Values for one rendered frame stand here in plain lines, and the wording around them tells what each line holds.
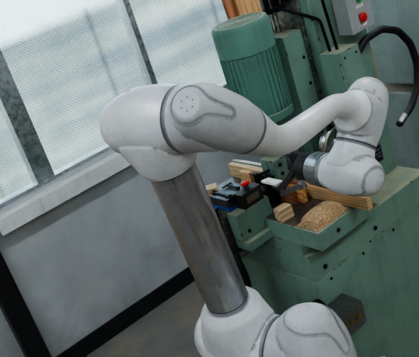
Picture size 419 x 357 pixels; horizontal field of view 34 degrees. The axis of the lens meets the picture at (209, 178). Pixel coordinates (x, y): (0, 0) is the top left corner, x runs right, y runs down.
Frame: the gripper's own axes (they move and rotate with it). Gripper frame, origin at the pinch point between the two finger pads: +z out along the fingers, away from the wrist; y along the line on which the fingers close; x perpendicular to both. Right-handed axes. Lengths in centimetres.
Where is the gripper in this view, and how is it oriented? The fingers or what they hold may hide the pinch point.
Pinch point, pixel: (263, 158)
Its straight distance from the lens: 196.5
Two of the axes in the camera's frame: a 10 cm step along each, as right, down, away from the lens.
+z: -5.9, -1.5, 8.0
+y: -1.9, -9.3, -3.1
